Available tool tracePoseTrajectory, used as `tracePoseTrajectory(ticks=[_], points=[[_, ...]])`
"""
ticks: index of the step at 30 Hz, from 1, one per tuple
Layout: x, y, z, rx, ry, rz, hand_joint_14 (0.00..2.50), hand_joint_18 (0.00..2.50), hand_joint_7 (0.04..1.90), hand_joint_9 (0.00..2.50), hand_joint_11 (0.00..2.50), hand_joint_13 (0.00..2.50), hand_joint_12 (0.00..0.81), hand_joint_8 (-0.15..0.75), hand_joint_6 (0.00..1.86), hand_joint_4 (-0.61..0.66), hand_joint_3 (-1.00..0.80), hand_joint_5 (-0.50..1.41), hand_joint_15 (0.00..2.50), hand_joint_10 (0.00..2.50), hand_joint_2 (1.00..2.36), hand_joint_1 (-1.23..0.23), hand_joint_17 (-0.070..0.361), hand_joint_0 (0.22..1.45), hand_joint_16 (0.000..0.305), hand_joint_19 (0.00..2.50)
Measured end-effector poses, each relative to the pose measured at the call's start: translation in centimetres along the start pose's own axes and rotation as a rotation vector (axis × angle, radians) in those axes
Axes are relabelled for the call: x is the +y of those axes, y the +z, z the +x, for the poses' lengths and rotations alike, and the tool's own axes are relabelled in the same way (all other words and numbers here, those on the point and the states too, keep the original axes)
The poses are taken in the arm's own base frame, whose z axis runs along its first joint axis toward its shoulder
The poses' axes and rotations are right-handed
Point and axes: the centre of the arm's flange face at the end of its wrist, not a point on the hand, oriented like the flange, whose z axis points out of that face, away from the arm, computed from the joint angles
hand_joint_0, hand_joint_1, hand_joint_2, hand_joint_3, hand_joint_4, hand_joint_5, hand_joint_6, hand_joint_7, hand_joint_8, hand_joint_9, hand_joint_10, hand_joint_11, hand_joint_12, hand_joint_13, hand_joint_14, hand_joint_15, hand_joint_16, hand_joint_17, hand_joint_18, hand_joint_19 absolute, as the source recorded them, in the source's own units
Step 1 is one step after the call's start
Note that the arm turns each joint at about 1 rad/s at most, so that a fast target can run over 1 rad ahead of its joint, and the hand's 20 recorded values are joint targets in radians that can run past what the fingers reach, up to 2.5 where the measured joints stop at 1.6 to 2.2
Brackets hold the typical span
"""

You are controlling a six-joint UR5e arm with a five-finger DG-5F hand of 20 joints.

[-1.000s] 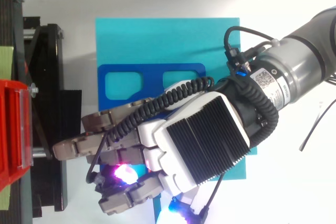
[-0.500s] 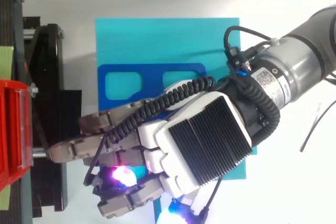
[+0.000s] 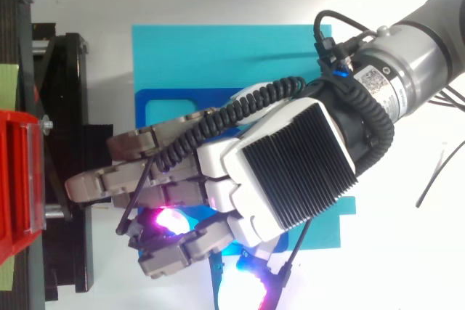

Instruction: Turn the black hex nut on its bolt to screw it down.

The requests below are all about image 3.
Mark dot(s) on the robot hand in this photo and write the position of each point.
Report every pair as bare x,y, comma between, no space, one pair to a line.
290,165

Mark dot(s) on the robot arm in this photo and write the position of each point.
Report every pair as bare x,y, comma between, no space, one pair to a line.
417,52

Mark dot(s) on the turquoise plate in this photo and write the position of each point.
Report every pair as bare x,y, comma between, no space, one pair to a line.
218,56

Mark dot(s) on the blue plate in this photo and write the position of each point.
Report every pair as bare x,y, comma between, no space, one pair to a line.
141,106

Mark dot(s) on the black stand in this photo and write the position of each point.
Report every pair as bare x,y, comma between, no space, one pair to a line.
69,106

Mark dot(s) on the red bin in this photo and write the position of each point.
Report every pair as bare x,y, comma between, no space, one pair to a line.
14,179

